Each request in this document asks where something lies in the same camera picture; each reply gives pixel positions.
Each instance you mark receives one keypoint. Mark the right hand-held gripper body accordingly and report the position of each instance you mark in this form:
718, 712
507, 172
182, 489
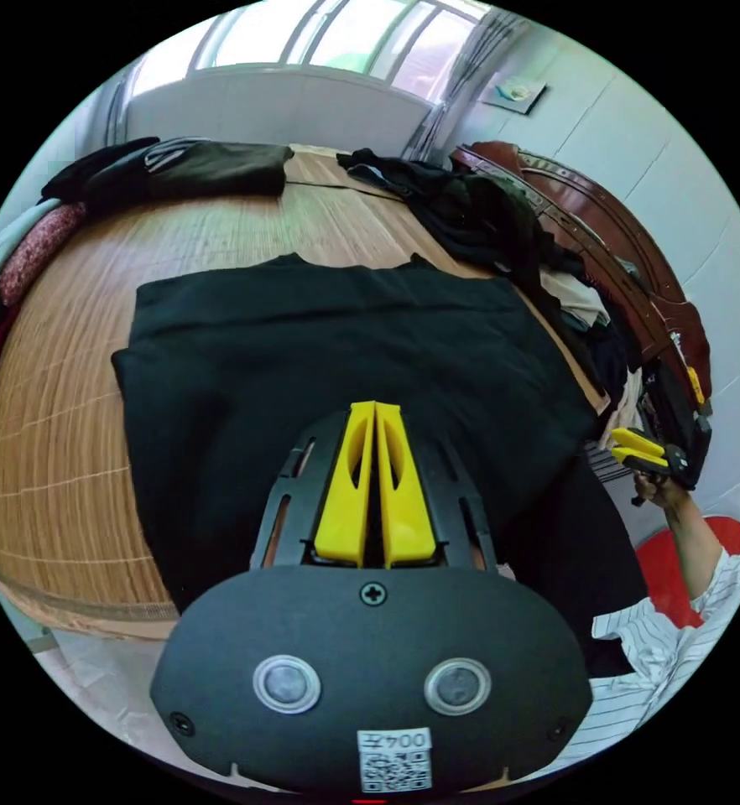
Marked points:
684, 459

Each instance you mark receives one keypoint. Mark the black long sleeve shirt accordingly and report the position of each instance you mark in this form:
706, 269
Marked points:
282, 377

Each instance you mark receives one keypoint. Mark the person's right hand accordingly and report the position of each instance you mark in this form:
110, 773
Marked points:
656, 487

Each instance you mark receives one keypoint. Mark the red patterned pillow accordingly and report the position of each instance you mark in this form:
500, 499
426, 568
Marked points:
36, 251

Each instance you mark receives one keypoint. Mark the pile of folded dark clothes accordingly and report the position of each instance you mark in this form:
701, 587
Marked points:
206, 166

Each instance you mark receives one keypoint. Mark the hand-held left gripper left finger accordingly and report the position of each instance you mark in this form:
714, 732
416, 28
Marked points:
338, 522

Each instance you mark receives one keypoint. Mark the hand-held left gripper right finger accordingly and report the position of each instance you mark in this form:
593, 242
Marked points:
408, 528

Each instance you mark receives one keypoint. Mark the grey curtain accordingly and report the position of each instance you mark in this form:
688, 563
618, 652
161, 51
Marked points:
471, 82

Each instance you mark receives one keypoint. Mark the red plastic stool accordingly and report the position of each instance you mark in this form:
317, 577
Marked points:
666, 566

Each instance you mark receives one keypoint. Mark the window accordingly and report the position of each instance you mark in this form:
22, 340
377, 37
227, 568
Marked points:
345, 38

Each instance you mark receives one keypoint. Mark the framed wall picture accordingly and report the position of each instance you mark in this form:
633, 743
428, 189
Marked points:
516, 93

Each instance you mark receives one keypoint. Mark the bed with woven mat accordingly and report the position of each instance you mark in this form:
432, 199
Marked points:
93, 352

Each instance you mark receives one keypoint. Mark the person's right forearm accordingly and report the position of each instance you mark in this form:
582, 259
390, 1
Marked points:
694, 547

